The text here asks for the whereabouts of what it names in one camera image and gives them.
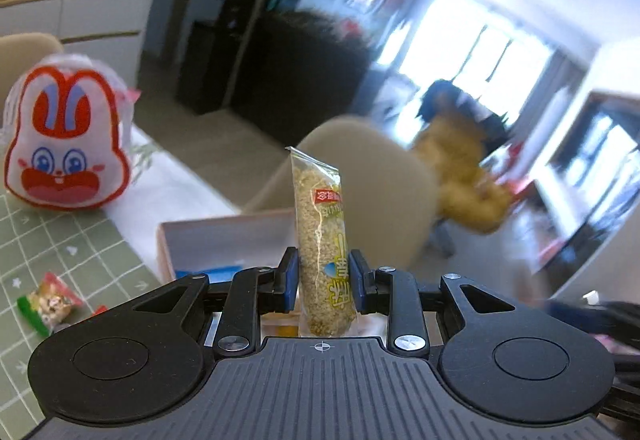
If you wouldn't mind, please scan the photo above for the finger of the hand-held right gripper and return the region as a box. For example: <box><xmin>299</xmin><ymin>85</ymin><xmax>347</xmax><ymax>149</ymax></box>
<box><xmin>545</xmin><ymin>299</ymin><xmax>640</xmax><ymax>346</ymax></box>

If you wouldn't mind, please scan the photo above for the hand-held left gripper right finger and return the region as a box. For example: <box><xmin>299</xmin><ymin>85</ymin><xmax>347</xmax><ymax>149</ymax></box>
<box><xmin>348</xmin><ymin>249</ymin><xmax>521</xmax><ymax>357</ymax></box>

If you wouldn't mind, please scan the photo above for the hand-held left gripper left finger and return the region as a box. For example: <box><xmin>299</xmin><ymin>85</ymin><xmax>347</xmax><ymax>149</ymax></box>
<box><xmin>115</xmin><ymin>246</ymin><xmax>302</xmax><ymax>357</ymax></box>

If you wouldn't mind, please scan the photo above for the puffed rice bar packet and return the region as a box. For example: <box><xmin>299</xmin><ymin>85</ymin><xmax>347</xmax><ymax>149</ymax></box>
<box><xmin>285</xmin><ymin>146</ymin><xmax>360</xmax><ymax>337</ymax></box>

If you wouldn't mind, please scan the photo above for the blue white snack packet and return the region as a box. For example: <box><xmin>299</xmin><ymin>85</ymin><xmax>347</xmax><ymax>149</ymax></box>
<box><xmin>175</xmin><ymin>265</ymin><xmax>246</xmax><ymax>285</ymax></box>

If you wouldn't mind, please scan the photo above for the pink cardboard box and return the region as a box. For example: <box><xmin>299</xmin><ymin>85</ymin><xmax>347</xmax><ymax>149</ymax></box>
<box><xmin>156</xmin><ymin>209</ymin><xmax>301</xmax><ymax>336</ymax></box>

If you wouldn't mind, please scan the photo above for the beige dining chair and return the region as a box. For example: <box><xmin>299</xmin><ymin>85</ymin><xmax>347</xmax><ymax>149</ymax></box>
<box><xmin>0</xmin><ymin>32</ymin><xmax>63</xmax><ymax>121</ymax></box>
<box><xmin>242</xmin><ymin>116</ymin><xmax>441</xmax><ymax>281</ymax></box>

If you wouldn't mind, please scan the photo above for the white floral tablecloth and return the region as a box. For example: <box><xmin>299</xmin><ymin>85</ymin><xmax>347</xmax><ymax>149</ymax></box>
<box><xmin>107</xmin><ymin>122</ymin><xmax>241</xmax><ymax>281</ymax></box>

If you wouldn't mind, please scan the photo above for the television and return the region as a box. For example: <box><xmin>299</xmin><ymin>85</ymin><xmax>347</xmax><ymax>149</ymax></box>
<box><xmin>545</xmin><ymin>90</ymin><xmax>640</xmax><ymax>291</ymax></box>

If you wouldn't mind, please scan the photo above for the green checked tablecloth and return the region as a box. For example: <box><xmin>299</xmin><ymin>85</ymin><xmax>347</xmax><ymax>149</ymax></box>
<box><xmin>0</xmin><ymin>192</ymin><xmax>161</xmax><ymax>426</ymax></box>

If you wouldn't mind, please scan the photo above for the black cabinet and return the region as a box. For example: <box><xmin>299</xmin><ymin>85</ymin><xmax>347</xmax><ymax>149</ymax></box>
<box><xmin>230</xmin><ymin>0</ymin><xmax>381</xmax><ymax>146</ymax></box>

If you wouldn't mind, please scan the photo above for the black water dispenser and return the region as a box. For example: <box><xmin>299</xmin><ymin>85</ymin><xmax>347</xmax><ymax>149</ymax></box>
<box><xmin>176</xmin><ymin>0</ymin><xmax>261</xmax><ymax>116</ymax></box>

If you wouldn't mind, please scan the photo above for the nut candy packet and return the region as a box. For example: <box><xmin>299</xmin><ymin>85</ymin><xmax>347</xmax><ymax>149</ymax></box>
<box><xmin>16</xmin><ymin>271</ymin><xmax>83</xmax><ymax>336</ymax></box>

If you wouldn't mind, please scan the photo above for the red white rabbit bag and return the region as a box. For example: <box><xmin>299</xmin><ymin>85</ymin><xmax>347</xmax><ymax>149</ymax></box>
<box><xmin>2</xmin><ymin>52</ymin><xmax>138</xmax><ymax>211</ymax></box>

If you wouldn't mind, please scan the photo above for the white wooden sideboard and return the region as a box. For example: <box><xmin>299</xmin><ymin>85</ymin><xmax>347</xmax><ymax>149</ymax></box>
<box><xmin>0</xmin><ymin>0</ymin><xmax>176</xmax><ymax>86</ymax></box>

